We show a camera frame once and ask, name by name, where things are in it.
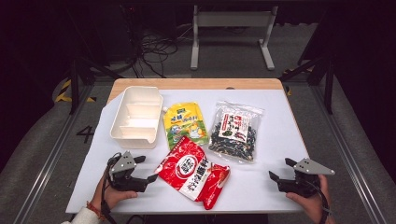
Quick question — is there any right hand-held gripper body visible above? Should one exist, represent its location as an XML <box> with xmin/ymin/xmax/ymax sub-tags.
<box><xmin>276</xmin><ymin>157</ymin><xmax>336</xmax><ymax>199</ymax></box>

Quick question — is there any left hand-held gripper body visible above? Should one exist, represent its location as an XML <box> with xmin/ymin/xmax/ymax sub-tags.
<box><xmin>106</xmin><ymin>151</ymin><xmax>149</xmax><ymax>192</ymax></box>

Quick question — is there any red seasoning packet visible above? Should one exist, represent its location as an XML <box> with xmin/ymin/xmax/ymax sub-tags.
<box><xmin>154</xmin><ymin>135</ymin><xmax>232</xmax><ymax>211</ymax></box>

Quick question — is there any white divided plastic container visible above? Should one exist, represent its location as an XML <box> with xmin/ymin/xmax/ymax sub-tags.
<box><xmin>109</xmin><ymin>86</ymin><xmax>164</xmax><ymax>150</ymax></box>

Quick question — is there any clear bag of dried seaweed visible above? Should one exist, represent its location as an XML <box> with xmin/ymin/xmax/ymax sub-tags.
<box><xmin>207</xmin><ymin>100</ymin><xmax>265</xmax><ymax>163</ymax></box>

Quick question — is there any yellow spouted sauce pouch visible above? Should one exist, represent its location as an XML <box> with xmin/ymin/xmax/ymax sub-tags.
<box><xmin>162</xmin><ymin>101</ymin><xmax>210</xmax><ymax>151</ymax></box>

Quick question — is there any person's left hand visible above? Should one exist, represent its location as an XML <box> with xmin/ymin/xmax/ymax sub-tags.
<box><xmin>92</xmin><ymin>177</ymin><xmax>138</xmax><ymax>215</ymax></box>

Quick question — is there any person's right hand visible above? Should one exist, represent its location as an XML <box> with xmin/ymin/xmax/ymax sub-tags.
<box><xmin>286</xmin><ymin>174</ymin><xmax>336</xmax><ymax>224</ymax></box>

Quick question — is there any white table mat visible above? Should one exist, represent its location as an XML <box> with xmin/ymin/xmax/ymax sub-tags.
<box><xmin>65</xmin><ymin>89</ymin><xmax>328</xmax><ymax>216</ymax></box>

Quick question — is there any black metal stand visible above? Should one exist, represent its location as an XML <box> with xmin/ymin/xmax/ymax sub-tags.
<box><xmin>278</xmin><ymin>54</ymin><xmax>336</xmax><ymax>116</ymax></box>
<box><xmin>65</xmin><ymin>54</ymin><xmax>124</xmax><ymax>116</ymax></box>

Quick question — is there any yellow black hazard tape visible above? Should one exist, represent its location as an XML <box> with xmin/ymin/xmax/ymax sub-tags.
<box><xmin>54</xmin><ymin>78</ymin><xmax>97</xmax><ymax>104</ymax></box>

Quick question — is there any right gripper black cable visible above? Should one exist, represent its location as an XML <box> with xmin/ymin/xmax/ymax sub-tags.
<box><xmin>306</xmin><ymin>179</ymin><xmax>332</xmax><ymax>224</ymax></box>

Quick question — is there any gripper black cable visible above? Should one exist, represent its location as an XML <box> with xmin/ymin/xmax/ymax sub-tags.
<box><xmin>306</xmin><ymin>179</ymin><xmax>332</xmax><ymax>224</ymax></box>
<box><xmin>100</xmin><ymin>152</ymin><xmax>123</xmax><ymax>224</ymax></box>

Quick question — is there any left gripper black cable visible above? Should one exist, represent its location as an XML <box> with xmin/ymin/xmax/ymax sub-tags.
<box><xmin>100</xmin><ymin>152</ymin><xmax>123</xmax><ymax>224</ymax></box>

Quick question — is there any red bracelet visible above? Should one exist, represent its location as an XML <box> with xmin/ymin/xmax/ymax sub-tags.
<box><xmin>86</xmin><ymin>201</ymin><xmax>106</xmax><ymax>221</ymax></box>

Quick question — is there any aluminium floor rail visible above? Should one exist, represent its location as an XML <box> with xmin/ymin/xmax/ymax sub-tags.
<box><xmin>310</xmin><ymin>84</ymin><xmax>388</xmax><ymax>224</ymax></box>
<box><xmin>12</xmin><ymin>83</ymin><xmax>95</xmax><ymax>224</ymax></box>

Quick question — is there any tangle of black floor cables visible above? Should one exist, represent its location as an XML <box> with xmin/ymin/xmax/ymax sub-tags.
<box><xmin>133</xmin><ymin>29</ymin><xmax>179</xmax><ymax>79</ymax></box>

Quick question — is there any white metal stand frame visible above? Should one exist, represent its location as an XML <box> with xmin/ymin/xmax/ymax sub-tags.
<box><xmin>190</xmin><ymin>5</ymin><xmax>279</xmax><ymax>72</ymax></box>

